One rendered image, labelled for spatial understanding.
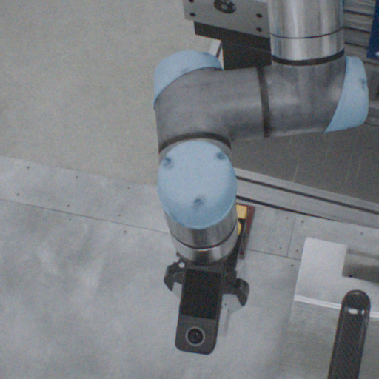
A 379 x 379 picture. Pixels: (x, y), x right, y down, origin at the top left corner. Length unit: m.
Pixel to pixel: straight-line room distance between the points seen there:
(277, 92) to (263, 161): 1.17
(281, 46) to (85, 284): 0.59
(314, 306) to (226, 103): 0.42
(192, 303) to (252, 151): 1.10
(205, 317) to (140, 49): 1.55
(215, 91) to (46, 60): 1.63
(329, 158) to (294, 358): 0.93
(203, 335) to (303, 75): 0.31
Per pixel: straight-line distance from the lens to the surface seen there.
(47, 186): 1.51
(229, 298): 1.18
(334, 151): 2.16
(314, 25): 0.97
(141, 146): 2.42
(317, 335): 1.30
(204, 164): 0.93
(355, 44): 1.67
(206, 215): 0.93
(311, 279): 1.32
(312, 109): 0.99
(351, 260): 1.36
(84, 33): 2.61
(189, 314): 1.09
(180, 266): 1.12
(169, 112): 0.99
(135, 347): 1.40
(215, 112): 0.98
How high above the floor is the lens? 2.13
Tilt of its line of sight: 65 degrees down
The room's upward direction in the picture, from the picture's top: 10 degrees counter-clockwise
